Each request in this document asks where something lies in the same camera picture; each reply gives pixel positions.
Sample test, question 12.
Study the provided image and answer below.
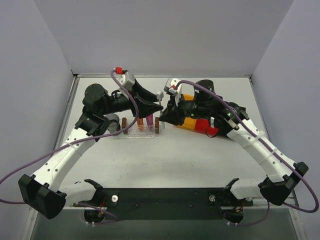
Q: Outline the pink toothpaste tube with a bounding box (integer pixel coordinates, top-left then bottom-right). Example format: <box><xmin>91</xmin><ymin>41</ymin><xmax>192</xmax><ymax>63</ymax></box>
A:
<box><xmin>145</xmin><ymin>114</ymin><xmax>154</xmax><ymax>131</ymax></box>

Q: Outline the orange toothpaste tube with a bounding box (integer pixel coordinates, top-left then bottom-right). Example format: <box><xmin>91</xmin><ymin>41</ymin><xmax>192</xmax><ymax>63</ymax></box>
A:
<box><xmin>136</xmin><ymin>118</ymin><xmax>145</xmax><ymax>131</ymax></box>

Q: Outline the clear textured acrylic tray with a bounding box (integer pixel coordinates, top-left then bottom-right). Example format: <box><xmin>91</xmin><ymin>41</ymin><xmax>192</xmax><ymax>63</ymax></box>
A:
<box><xmin>113</xmin><ymin>115</ymin><xmax>166</xmax><ymax>139</ymax></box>

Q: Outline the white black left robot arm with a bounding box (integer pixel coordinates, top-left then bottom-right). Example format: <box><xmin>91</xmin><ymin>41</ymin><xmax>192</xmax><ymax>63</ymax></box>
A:
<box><xmin>18</xmin><ymin>75</ymin><xmax>164</xmax><ymax>220</ymax></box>

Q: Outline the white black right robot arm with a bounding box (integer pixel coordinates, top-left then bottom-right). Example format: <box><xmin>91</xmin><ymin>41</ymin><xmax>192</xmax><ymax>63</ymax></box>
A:
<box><xmin>160</xmin><ymin>78</ymin><xmax>309</xmax><ymax>206</ymax></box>

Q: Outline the brown wooden tray end block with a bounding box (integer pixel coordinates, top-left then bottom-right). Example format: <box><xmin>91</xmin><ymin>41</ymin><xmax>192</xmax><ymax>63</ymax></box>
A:
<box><xmin>121</xmin><ymin>117</ymin><xmax>129</xmax><ymax>135</ymax></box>

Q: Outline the yellow plastic bin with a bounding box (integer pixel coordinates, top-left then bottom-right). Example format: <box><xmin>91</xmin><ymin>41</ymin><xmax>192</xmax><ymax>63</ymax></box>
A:
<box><xmin>177</xmin><ymin>94</ymin><xmax>198</xmax><ymax>132</ymax></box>

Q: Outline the red plastic bin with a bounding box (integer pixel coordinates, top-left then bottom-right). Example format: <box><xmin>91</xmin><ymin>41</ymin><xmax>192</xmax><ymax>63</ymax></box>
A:
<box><xmin>193</xmin><ymin>119</ymin><xmax>219</xmax><ymax>138</ymax></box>

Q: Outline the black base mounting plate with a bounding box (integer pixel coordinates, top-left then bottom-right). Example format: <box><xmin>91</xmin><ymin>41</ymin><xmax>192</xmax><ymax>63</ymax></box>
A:
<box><xmin>85</xmin><ymin>187</ymin><xmax>253</xmax><ymax>220</ymax></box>

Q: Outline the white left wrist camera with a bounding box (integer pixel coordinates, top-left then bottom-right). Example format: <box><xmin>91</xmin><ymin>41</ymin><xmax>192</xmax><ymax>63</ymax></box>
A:
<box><xmin>114</xmin><ymin>67</ymin><xmax>135</xmax><ymax>92</ymax></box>

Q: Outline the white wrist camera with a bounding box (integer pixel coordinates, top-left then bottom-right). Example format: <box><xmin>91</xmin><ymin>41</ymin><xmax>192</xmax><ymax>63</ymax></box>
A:
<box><xmin>163</xmin><ymin>78</ymin><xmax>183</xmax><ymax>107</ymax></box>
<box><xmin>114</xmin><ymin>67</ymin><xmax>135</xmax><ymax>92</ymax></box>

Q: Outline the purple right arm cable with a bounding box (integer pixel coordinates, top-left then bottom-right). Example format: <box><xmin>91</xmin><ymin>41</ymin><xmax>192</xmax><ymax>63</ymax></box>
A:
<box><xmin>174</xmin><ymin>79</ymin><xmax>317</xmax><ymax>227</ymax></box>

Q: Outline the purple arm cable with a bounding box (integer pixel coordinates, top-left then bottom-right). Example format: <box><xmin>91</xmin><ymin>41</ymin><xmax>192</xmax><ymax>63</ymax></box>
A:
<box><xmin>174</xmin><ymin>79</ymin><xmax>317</xmax><ymax>227</ymax></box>
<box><xmin>0</xmin><ymin>69</ymin><xmax>140</xmax><ymax>225</ymax></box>

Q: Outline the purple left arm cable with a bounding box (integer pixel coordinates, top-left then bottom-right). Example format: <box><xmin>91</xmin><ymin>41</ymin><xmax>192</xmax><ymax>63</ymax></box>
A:
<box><xmin>0</xmin><ymin>69</ymin><xmax>140</xmax><ymax>225</ymax></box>

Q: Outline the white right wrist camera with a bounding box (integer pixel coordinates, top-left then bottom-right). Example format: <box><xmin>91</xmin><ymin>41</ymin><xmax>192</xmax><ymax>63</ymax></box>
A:
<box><xmin>163</xmin><ymin>78</ymin><xmax>183</xmax><ymax>107</ymax></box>

